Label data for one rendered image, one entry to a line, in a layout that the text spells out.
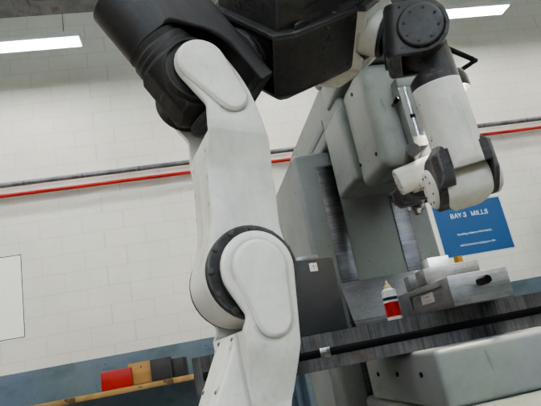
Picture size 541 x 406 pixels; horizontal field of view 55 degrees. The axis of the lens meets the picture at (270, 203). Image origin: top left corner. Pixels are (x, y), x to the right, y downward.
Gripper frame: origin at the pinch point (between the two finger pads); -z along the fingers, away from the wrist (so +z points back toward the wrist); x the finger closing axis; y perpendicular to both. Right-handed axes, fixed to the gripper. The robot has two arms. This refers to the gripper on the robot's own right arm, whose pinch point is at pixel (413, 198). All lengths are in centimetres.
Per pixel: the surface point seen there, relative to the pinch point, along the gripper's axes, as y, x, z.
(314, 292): 21.7, 31.7, 15.2
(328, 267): 16.1, 27.0, 12.7
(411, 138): -12.9, -1.8, 12.6
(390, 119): -20.7, 1.7, 10.3
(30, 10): -235, 203, -141
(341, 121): -31.2, 13.9, -6.1
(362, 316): 27.7, 21.3, -25.5
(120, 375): 21, 238, -304
